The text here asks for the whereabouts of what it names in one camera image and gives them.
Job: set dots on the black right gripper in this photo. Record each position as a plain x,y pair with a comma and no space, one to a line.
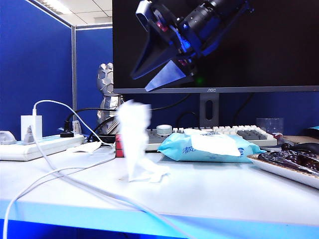
172,30

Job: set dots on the white wet wipe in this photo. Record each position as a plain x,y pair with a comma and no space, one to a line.
134,139

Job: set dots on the sky blue wet wipes packet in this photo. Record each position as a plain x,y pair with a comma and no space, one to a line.
179,152

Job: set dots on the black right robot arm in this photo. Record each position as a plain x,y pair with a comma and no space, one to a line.
211,15

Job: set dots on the silver faceted figurine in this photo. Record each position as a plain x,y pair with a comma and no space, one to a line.
106,77

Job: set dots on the grey monitor stand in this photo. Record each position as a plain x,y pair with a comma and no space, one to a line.
203,112

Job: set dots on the white round keyboard knob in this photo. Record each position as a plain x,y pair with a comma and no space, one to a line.
164,130

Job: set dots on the Rubik's cube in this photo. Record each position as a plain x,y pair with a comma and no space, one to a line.
119,149

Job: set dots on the grey plug adapter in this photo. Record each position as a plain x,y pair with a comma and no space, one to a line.
77,127

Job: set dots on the crumpled white tissue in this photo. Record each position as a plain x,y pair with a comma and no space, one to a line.
86,147

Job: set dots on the white grey mechanical keyboard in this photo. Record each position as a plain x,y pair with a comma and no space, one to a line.
249,135

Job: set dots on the black power plug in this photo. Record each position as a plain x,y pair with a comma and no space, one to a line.
66,135

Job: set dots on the black AOC computer monitor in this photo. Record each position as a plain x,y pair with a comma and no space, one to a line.
274,49

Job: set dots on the clear glass cup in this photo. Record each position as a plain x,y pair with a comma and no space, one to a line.
269,126

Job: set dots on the white charger adapter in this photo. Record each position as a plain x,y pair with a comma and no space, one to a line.
25,124

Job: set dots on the dark wrapped snacks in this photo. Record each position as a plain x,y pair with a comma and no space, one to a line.
279,157

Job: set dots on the white tray with gold rim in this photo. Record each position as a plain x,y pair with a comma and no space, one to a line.
279,171

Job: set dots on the white power strip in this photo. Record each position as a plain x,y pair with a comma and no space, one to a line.
15,150

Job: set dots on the blue white booklet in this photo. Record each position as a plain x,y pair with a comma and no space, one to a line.
314,130

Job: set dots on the black computer mouse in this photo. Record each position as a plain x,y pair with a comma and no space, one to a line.
307,147

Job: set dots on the white grey rounded plug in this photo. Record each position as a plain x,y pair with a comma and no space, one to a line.
6,138

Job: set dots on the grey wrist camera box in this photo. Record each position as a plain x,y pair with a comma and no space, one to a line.
142,13

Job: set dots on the grey partition frame post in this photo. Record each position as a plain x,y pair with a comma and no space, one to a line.
73,74

